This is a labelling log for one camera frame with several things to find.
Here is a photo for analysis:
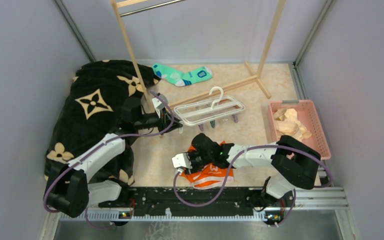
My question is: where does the orange underwear white trim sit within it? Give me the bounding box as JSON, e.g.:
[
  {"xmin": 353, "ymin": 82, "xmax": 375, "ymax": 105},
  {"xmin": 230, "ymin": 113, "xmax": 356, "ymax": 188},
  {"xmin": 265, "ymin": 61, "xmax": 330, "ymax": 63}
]
[{"xmin": 180, "ymin": 141, "xmax": 235, "ymax": 191}]

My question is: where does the wooden drying rack frame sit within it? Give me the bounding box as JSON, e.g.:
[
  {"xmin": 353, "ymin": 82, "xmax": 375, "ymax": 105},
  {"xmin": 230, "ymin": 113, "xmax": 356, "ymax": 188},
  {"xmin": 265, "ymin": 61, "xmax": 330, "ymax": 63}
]
[{"xmin": 110, "ymin": 0, "xmax": 287, "ymax": 139}]

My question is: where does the teal clothes peg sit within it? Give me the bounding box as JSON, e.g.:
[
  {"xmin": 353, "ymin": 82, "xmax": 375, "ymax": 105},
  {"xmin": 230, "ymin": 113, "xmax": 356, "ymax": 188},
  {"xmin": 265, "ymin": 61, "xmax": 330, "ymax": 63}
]
[{"xmin": 210, "ymin": 120, "xmax": 216, "ymax": 129}]

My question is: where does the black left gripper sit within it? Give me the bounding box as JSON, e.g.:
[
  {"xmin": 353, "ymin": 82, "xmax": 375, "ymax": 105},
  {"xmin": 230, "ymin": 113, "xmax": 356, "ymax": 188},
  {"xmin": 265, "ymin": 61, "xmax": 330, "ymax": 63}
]
[{"xmin": 134, "ymin": 107, "xmax": 183, "ymax": 135}]

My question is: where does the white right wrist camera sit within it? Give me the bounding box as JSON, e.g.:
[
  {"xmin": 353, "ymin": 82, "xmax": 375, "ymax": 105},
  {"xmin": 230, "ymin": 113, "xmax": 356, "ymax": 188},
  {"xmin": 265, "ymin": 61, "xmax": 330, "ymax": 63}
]
[{"xmin": 171, "ymin": 152, "xmax": 192, "ymax": 175}]

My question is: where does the pink perforated plastic basket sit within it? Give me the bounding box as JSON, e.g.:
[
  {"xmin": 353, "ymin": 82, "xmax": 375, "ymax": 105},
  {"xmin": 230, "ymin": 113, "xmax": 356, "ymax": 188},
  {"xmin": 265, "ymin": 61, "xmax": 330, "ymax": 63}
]
[{"xmin": 267, "ymin": 100, "xmax": 331, "ymax": 160}]

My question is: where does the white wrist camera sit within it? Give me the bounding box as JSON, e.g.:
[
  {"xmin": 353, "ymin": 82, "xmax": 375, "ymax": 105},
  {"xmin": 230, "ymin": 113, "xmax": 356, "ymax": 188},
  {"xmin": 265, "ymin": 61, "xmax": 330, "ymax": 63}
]
[
  {"xmin": 152, "ymin": 93, "xmax": 168, "ymax": 117},
  {"xmin": 171, "ymin": 152, "xmax": 192, "ymax": 175}
]

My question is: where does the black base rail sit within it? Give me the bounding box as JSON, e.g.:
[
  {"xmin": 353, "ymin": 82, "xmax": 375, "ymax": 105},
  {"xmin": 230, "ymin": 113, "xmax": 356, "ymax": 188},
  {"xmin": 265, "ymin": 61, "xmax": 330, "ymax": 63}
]
[{"xmin": 98, "ymin": 187, "xmax": 294, "ymax": 225}]

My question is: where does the green patterned sock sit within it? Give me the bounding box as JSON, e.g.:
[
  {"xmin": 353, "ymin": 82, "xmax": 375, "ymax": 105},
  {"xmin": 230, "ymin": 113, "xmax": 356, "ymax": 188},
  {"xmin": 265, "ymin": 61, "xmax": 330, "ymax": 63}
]
[{"xmin": 151, "ymin": 63, "xmax": 213, "ymax": 87}]

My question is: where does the white plastic clip hanger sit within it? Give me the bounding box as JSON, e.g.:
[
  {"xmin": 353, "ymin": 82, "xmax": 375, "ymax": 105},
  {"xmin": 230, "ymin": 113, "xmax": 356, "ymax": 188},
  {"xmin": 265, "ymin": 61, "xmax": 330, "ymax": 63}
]
[{"xmin": 173, "ymin": 86, "xmax": 246, "ymax": 127}]

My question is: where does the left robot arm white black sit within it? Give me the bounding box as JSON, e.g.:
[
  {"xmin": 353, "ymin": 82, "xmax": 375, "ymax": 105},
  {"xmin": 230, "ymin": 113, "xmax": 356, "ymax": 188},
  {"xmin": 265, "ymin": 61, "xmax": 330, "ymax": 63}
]
[{"xmin": 42, "ymin": 93, "xmax": 182, "ymax": 218}]

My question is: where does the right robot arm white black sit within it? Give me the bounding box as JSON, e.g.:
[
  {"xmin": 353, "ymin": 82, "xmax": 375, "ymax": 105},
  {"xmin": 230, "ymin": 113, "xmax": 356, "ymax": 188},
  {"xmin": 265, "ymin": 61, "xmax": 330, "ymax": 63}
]
[{"xmin": 184, "ymin": 133, "xmax": 321, "ymax": 206}]

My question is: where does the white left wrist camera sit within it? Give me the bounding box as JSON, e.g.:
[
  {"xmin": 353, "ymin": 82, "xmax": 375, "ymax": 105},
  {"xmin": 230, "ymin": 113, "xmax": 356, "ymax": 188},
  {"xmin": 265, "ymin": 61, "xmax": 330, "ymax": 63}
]
[{"xmin": 152, "ymin": 93, "xmax": 168, "ymax": 117}]

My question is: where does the beige cloth in basket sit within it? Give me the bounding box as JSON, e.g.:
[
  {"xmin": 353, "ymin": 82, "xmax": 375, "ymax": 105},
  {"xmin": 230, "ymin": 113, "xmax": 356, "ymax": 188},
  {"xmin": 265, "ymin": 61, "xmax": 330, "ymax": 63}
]
[{"xmin": 273, "ymin": 108, "xmax": 313, "ymax": 142}]

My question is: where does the black floral blanket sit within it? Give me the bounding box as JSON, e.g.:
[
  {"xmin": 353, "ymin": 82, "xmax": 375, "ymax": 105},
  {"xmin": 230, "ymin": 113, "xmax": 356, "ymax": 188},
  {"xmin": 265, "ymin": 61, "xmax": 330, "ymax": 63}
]
[{"xmin": 44, "ymin": 59, "xmax": 161, "ymax": 180}]

